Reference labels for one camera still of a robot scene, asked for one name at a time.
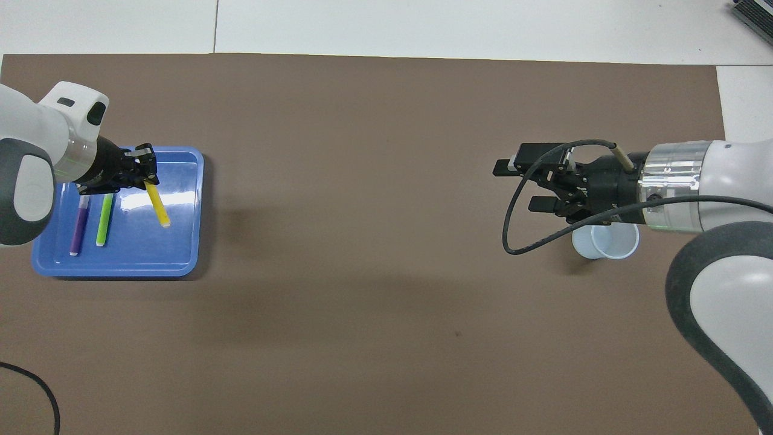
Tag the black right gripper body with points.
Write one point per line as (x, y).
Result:
(604, 187)

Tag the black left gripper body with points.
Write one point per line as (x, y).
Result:
(112, 169)

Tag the yellow highlighter pen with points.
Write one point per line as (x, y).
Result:
(158, 208)

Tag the green highlighter pen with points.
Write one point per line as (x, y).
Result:
(104, 223)

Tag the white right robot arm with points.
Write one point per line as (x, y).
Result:
(724, 181)

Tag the translucent plastic cup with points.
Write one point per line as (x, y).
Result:
(613, 241)

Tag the purple highlighter pen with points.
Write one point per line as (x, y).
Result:
(77, 232)

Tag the blue plastic tray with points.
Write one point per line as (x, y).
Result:
(151, 254)

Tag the brown table mat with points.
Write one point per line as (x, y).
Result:
(386, 121)

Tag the grey ribbed device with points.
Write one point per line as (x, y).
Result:
(758, 12)

